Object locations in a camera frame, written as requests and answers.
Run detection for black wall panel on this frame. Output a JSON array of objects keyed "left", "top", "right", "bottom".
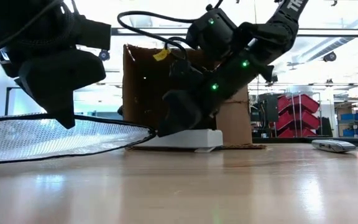
[{"left": 257, "top": 93, "right": 280, "bottom": 123}]

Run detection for grey metal utility knife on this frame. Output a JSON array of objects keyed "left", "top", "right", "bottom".
[{"left": 311, "top": 139, "right": 357, "bottom": 154}]

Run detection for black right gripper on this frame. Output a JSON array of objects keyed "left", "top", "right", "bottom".
[{"left": 157, "top": 40, "right": 275, "bottom": 137}]

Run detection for red stacked storage bins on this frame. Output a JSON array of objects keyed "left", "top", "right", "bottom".
[{"left": 274, "top": 93, "right": 321, "bottom": 139}]

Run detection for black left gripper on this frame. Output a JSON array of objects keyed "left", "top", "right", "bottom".
[{"left": 0, "top": 0, "right": 107, "bottom": 130}]

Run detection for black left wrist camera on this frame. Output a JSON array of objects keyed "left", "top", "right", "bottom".
[{"left": 73, "top": 14, "right": 112, "bottom": 51}]

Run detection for white product box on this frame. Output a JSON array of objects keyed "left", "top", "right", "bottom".
[{"left": 131, "top": 128, "right": 224, "bottom": 154}]

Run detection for yellow cable tag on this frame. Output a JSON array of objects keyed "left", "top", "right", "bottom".
[{"left": 152, "top": 47, "right": 172, "bottom": 62}]

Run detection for brown cardboard shipping box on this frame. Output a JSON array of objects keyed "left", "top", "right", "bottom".
[{"left": 122, "top": 43, "right": 254, "bottom": 149}]

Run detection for black camera cable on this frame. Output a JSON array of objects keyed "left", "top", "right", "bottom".
[{"left": 116, "top": 11, "right": 200, "bottom": 60}]

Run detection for black background stand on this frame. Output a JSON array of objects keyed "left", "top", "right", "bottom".
[{"left": 4, "top": 86, "right": 23, "bottom": 116}]

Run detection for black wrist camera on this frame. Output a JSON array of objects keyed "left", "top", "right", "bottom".
[
  {"left": 73, "top": 14, "right": 112, "bottom": 51},
  {"left": 185, "top": 7, "right": 239, "bottom": 60}
]

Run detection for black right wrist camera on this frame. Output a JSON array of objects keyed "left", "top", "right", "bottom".
[{"left": 185, "top": 7, "right": 239, "bottom": 60}]

